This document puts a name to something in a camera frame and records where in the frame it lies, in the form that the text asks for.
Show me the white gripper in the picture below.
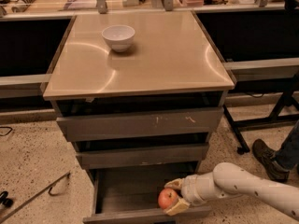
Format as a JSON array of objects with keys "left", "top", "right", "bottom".
[{"left": 164, "top": 175, "right": 205, "bottom": 216}]

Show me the red apple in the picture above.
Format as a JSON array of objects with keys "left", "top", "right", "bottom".
[{"left": 158, "top": 188, "right": 178, "bottom": 210}]

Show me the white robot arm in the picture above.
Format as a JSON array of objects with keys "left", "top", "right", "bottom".
[{"left": 158, "top": 162, "right": 299, "bottom": 220}]

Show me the middle grey drawer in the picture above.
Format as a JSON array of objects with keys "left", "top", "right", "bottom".
[{"left": 77, "top": 143, "right": 208, "bottom": 170}]

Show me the grey drawer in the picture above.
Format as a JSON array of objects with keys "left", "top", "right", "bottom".
[
  {"left": 57, "top": 107, "right": 223, "bottom": 142},
  {"left": 83, "top": 163, "right": 211, "bottom": 224},
  {"left": 77, "top": 143, "right": 208, "bottom": 170}
]

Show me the bottom grey drawer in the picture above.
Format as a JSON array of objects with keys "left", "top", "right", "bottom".
[{"left": 83, "top": 163, "right": 211, "bottom": 224}]

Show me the top grey drawer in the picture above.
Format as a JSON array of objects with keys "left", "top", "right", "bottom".
[{"left": 57, "top": 107, "right": 223, "bottom": 142}]

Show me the grey drawer cabinet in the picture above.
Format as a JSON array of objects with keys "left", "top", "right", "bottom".
[{"left": 42, "top": 10, "right": 235, "bottom": 224}]

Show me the brown shoe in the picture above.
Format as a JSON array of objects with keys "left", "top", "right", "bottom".
[{"left": 252, "top": 139, "right": 290, "bottom": 183}]

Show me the jeans leg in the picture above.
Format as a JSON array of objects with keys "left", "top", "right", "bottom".
[{"left": 274, "top": 120, "right": 299, "bottom": 171}]

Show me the metal rod with hook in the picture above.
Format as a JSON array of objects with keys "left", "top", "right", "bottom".
[{"left": 0, "top": 171, "right": 71, "bottom": 224}]

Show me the white bowl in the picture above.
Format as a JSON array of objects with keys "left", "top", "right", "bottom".
[{"left": 102, "top": 25, "right": 135, "bottom": 52}]

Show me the black object on floor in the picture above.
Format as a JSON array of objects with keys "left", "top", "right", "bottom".
[{"left": 0, "top": 191, "right": 13, "bottom": 208}]

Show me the black table leg frame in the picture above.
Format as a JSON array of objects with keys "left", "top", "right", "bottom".
[{"left": 223, "top": 74, "right": 299, "bottom": 155}]

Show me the black cable on floor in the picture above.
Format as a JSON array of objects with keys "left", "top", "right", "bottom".
[{"left": 0, "top": 126, "right": 14, "bottom": 138}]

